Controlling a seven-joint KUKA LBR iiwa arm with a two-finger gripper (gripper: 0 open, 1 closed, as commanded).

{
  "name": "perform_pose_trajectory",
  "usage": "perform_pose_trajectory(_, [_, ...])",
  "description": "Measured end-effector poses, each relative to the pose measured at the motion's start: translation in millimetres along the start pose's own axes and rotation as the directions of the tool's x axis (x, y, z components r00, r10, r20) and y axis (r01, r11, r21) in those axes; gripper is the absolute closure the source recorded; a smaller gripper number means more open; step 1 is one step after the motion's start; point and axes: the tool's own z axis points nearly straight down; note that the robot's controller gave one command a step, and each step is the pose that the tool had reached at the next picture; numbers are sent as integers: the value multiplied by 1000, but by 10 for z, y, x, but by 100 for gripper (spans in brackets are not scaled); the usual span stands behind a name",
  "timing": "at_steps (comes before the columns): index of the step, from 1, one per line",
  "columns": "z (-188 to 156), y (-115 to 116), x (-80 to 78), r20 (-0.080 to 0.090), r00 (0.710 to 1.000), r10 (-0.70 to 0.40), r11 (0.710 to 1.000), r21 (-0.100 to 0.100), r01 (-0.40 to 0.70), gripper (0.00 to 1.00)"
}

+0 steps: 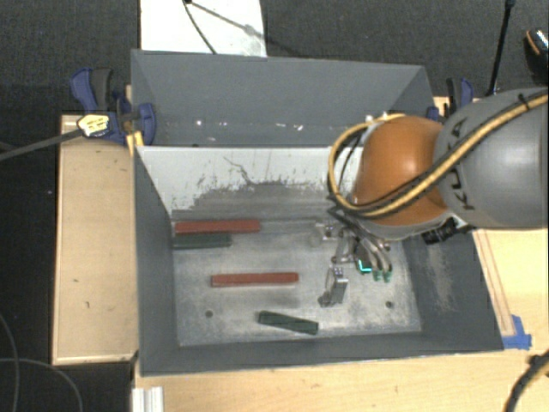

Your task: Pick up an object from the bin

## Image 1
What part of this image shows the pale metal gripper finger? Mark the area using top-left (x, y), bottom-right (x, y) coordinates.
top-left (317, 266), bottom-right (338, 308)
top-left (333, 267), bottom-right (349, 306)

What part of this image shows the dark green flat block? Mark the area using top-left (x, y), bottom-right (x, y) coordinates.
top-left (172, 233), bottom-right (233, 250)
top-left (257, 310), bottom-right (321, 336)

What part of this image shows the red-brown flat block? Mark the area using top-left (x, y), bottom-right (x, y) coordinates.
top-left (210, 271), bottom-right (300, 288)
top-left (174, 218), bottom-right (262, 236)

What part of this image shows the grey metal bin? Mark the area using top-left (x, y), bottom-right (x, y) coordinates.
top-left (130, 48), bottom-right (505, 377)

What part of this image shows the pale wood flat board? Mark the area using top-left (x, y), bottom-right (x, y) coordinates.
top-left (51, 114), bottom-right (141, 367)

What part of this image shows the black cylinder on white bracket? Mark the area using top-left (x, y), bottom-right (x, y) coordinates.
top-left (421, 218), bottom-right (459, 245)

